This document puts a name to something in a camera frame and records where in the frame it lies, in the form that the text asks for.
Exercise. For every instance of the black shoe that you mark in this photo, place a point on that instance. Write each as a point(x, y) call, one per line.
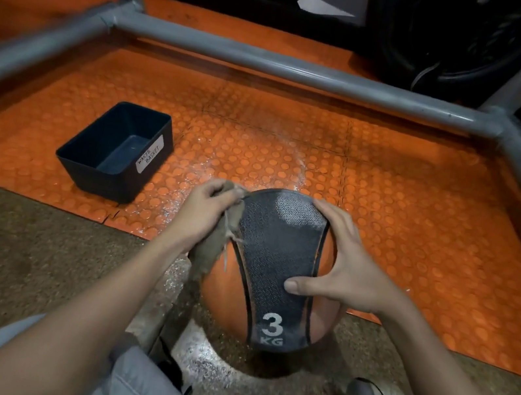
point(170, 366)

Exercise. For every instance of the person's right thumb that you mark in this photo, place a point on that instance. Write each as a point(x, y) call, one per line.
point(305, 286)

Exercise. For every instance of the large black tyre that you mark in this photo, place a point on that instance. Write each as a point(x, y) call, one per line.
point(447, 32)

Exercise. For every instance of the brown cleaning rag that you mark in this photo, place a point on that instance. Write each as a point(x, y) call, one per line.
point(211, 251)

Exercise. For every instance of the person's right hand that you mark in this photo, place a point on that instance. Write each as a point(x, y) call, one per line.
point(357, 275)

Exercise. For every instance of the orange and grey medicine ball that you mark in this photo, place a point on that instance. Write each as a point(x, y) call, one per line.
point(276, 252)

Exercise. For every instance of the grey shoe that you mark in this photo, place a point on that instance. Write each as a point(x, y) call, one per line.
point(365, 387)

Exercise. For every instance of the orange studded floor mat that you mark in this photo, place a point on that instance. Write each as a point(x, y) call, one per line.
point(414, 200)

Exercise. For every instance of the grey metal tube rack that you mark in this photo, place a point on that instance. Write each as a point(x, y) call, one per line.
point(272, 65)

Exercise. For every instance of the person's left hand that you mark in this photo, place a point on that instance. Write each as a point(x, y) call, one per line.
point(194, 218)

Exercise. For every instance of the dark plastic bin with label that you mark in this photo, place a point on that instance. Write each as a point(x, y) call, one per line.
point(118, 156)

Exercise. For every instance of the person's left fingers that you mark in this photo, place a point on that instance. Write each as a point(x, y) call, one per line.
point(222, 188)

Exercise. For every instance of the person's left forearm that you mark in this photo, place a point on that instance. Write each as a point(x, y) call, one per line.
point(85, 320)

